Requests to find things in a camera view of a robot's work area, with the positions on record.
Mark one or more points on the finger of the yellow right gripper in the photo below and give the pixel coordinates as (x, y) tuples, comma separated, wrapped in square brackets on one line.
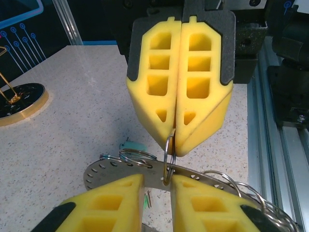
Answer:
[(214, 101), (142, 96)]

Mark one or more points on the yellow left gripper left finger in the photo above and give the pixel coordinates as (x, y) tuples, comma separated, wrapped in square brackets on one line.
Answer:
[(135, 217)]

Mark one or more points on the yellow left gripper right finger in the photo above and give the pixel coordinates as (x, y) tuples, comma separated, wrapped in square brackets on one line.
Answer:
[(181, 217)]

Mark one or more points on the green tagged key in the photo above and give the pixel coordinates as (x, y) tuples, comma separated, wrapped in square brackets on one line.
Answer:
[(146, 201)]

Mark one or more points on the pale teal tagged key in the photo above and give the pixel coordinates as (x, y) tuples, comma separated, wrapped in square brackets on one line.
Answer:
[(135, 146)]

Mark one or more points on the small clear plastic bag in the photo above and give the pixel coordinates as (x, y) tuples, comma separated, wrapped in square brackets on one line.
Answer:
[(108, 171)]

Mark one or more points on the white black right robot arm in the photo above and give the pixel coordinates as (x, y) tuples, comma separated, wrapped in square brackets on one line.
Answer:
[(292, 43)]

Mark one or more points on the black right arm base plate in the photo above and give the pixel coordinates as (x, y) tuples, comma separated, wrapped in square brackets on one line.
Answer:
[(289, 96)]

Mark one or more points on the aluminium mounting rail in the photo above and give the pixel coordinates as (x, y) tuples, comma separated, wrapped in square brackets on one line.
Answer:
[(289, 169)]

